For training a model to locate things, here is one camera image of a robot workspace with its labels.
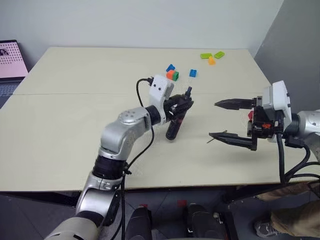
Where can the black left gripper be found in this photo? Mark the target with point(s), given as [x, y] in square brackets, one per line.
[171, 108]

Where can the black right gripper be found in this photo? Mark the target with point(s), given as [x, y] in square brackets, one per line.
[261, 123]

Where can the thin metal screwdriver bit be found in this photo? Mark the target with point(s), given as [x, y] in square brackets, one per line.
[210, 141]

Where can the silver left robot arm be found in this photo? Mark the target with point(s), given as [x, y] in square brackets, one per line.
[117, 135]

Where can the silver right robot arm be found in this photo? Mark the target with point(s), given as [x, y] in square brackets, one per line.
[308, 123]

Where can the orange and green toy block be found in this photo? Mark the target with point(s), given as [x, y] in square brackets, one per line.
[173, 75]

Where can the blue toy block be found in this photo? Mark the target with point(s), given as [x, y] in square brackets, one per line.
[193, 73]
[171, 67]

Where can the khaki trouser leg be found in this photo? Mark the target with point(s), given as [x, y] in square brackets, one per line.
[295, 216]

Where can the grey sneaker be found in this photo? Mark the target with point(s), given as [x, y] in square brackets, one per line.
[266, 229]

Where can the open laptop with pink screen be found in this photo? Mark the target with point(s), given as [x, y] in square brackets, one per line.
[11, 62]

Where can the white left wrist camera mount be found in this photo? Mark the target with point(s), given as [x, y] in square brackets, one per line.
[158, 93]

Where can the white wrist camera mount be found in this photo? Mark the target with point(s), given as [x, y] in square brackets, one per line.
[158, 93]
[278, 97]

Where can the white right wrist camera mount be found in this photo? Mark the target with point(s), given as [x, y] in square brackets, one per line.
[278, 97]

